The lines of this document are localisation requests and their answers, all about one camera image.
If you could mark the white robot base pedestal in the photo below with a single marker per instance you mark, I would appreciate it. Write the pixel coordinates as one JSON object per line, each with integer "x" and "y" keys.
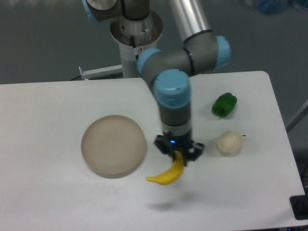
{"x": 133, "y": 37}

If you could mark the white toy garlic bulb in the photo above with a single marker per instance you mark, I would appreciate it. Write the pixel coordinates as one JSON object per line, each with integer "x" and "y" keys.
{"x": 230, "y": 142}

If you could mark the beige round plate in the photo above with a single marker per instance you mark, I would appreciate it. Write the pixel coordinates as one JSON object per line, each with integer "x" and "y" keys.
{"x": 113, "y": 146}

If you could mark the grey table leg strut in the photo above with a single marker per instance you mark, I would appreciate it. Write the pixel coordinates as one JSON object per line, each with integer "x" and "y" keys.
{"x": 297, "y": 117}

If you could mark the green toy bell pepper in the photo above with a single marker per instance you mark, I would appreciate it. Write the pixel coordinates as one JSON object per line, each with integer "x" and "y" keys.
{"x": 224, "y": 105}

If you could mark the black device at table edge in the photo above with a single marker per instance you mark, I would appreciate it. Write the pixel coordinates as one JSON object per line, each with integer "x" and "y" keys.
{"x": 299, "y": 204}

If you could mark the blue bag in background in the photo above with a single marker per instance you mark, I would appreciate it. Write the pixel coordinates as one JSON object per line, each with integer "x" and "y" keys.
{"x": 270, "y": 7}

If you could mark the white metal bracket left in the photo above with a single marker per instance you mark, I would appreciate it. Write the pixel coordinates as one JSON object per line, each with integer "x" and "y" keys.
{"x": 101, "y": 73}

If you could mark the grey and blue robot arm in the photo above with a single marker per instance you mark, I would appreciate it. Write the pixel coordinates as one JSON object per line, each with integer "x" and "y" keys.
{"x": 167, "y": 74}

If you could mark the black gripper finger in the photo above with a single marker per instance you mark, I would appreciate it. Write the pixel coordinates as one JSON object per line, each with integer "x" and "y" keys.
{"x": 164, "y": 146}
{"x": 192, "y": 151}

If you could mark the yellow toy banana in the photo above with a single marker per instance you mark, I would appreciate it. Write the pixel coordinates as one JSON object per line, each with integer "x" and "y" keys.
{"x": 172, "y": 174}

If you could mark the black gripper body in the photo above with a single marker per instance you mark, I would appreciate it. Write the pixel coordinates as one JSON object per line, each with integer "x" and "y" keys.
{"x": 178, "y": 142}

